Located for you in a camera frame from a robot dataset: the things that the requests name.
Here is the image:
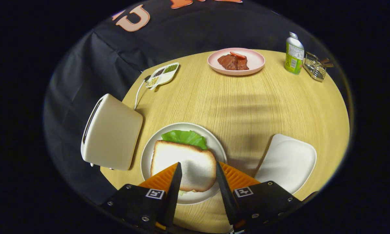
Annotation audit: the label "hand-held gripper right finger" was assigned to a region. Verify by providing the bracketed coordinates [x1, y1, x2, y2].
[215, 162, 302, 234]

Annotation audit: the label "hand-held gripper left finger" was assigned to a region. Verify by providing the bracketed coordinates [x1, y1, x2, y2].
[99, 162, 183, 232]

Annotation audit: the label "white bread slice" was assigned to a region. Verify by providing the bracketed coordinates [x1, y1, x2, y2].
[150, 140, 217, 192]

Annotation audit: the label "green lettuce leaf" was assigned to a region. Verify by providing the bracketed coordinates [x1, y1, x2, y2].
[161, 130, 208, 150]

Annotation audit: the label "round white plate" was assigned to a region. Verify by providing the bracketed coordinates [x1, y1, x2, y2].
[140, 122, 228, 205]

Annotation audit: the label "white rounded rectangular dish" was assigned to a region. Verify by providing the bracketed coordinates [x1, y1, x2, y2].
[254, 134, 317, 195]

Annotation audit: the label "cream toaster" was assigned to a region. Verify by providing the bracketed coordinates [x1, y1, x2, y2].
[81, 94, 144, 171]

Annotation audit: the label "white divided dish with beans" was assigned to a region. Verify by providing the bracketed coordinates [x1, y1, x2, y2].
[145, 62, 180, 90]

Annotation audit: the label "brown meat slices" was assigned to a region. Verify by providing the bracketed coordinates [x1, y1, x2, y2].
[217, 54, 249, 71]

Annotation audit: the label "pink plate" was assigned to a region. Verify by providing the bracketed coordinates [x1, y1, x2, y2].
[207, 48, 266, 76]

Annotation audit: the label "green bottle with silver cap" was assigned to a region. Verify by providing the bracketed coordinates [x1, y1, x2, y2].
[284, 32, 305, 75]

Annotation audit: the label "white toaster cable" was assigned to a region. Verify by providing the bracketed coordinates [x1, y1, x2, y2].
[134, 75, 151, 110]

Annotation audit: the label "small wire basket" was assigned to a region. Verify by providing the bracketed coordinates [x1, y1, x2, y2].
[303, 52, 334, 82]

